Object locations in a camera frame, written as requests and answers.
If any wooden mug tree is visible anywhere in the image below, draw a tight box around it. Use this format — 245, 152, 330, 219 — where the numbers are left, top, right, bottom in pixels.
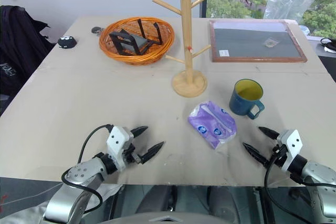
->
152, 0, 219, 98

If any large clear plastic bag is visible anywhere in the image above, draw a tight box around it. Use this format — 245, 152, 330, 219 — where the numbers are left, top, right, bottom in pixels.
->
262, 0, 320, 23

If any purple tissue pack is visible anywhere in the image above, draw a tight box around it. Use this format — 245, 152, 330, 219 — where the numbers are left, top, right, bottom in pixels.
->
187, 100, 238, 151

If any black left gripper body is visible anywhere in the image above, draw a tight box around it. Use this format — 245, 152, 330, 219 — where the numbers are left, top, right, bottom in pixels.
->
121, 140, 144, 166

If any pale blue round object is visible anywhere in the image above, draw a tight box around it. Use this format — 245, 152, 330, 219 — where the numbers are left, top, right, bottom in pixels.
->
298, 24, 311, 36

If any blue mug with yellow inside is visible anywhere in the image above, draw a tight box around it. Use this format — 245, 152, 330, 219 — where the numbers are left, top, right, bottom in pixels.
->
228, 78, 265, 120

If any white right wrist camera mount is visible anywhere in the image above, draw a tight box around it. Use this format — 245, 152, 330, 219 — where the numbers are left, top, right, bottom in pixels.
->
276, 129, 304, 173

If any small clear plastic bag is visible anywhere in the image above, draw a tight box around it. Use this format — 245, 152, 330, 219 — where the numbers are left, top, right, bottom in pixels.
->
263, 38, 279, 49

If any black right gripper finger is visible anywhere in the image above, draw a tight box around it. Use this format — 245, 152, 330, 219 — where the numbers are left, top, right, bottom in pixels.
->
258, 126, 280, 141
242, 142, 271, 168

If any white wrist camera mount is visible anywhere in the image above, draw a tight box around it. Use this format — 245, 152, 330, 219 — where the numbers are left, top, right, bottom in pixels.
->
106, 126, 135, 172
276, 129, 304, 173

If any orange wicker basket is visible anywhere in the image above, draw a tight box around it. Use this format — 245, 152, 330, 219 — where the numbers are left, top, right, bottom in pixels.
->
99, 16, 176, 66

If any black and white object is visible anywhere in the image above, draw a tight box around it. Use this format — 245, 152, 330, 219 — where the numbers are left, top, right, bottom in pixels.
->
319, 37, 336, 53

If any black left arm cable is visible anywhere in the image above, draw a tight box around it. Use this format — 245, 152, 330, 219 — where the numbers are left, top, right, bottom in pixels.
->
61, 123, 113, 222

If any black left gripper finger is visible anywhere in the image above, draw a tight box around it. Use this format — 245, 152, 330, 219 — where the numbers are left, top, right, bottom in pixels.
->
141, 141, 165, 165
130, 125, 149, 139

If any black bent frame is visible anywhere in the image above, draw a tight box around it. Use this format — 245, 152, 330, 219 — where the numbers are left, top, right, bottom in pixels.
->
137, 18, 163, 47

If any black round toy with eyes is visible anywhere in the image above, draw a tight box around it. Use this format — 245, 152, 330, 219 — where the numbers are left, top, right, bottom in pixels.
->
57, 35, 78, 50

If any wooden framed dark board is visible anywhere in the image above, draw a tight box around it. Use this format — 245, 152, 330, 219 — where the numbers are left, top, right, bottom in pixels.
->
209, 19, 308, 63

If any black jacket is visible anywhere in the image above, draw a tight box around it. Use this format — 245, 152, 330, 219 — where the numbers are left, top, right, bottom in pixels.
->
0, 5, 56, 116

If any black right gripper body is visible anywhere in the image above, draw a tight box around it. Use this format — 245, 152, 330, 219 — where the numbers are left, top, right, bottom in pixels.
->
268, 143, 289, 169

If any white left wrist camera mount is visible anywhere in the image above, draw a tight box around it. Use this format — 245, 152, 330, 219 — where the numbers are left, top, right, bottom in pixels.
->
106, 126, 135, 172

